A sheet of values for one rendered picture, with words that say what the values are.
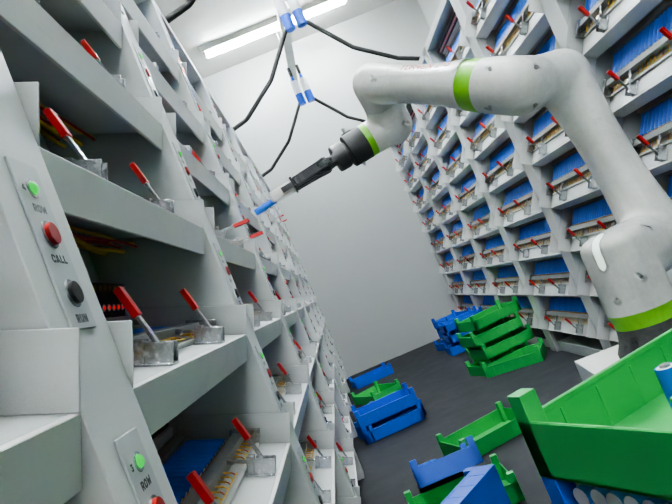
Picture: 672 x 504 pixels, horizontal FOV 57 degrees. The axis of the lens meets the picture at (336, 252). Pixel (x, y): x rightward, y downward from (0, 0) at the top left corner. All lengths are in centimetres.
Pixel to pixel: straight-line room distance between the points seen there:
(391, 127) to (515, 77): 45
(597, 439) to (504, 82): 90
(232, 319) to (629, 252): 74
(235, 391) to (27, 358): 71
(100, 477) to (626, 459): 38
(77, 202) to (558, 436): 46
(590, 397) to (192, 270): 69
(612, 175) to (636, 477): 96
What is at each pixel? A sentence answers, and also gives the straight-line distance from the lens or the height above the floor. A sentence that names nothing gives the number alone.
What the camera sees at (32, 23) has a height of 107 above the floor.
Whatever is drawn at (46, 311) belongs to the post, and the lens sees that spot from 42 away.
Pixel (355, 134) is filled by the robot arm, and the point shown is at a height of 107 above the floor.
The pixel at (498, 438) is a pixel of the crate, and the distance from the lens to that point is 233.
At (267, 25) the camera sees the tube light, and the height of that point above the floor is 286.
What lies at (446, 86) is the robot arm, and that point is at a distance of 142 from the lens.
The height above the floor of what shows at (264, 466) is 53.
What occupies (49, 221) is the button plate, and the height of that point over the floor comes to 83.
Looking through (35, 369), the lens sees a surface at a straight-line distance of 41.
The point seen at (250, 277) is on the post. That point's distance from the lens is 179.
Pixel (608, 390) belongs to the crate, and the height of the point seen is 52.
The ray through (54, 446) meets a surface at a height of 69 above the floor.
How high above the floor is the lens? 71
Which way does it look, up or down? 3 degrees up
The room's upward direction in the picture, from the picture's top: 23 degrees counter-clockwise
